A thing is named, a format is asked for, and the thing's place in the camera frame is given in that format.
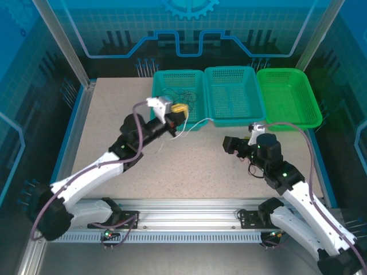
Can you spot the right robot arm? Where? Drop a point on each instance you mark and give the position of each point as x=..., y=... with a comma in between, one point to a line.
x=301, y=200

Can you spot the teal plastic basket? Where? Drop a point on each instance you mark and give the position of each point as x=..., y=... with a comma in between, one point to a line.
x=229, y=97
x=198, y=86

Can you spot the green plastic basket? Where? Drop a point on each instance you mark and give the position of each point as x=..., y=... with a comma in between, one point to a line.
x=286, y=100

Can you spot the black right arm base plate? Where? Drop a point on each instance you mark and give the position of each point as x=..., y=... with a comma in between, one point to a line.
x=248, y=219

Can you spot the aluminium mounting rail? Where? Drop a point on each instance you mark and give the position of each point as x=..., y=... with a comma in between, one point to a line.
x=186, y=212

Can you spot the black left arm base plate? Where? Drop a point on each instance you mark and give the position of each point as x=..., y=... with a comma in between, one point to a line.
x=129, y=219

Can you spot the aluminium frame post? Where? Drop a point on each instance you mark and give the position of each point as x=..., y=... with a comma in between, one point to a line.
x=318, y=37
x=66, y=46

